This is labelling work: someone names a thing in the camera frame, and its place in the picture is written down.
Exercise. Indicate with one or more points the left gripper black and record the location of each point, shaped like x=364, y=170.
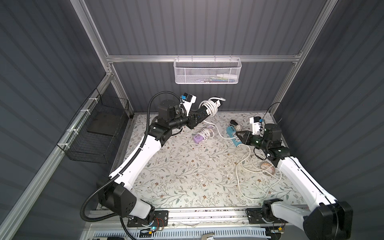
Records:
x=193, y=118

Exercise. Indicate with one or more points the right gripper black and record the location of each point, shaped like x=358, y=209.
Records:
x=250, y=139

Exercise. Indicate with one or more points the teal power strip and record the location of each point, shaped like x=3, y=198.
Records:
x=232, y=134

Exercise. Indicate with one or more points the black power strip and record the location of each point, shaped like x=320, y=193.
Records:
x=211, y=106

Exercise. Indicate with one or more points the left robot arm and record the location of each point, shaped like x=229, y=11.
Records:
x=117, y=196

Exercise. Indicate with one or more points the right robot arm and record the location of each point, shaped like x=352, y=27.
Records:
x=326, y=218

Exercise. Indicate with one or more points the purple power strip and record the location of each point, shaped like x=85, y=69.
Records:
x=198, y=139

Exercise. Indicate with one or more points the clear tape roll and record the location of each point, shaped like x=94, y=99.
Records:
x=268, y=169

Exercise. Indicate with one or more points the black pad in black basket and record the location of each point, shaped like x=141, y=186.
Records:
x=104, y=124

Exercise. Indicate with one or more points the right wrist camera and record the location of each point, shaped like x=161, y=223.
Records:
x=256, y=123

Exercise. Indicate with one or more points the white wire wall basket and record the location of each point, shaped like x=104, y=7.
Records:
x=189, y=70

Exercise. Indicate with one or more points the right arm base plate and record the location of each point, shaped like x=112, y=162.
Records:
x=256, y=216

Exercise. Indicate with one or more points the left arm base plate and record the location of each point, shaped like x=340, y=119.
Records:
x=154, y=219

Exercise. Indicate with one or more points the black wire wall basket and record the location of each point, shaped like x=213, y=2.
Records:
x=96, y=137

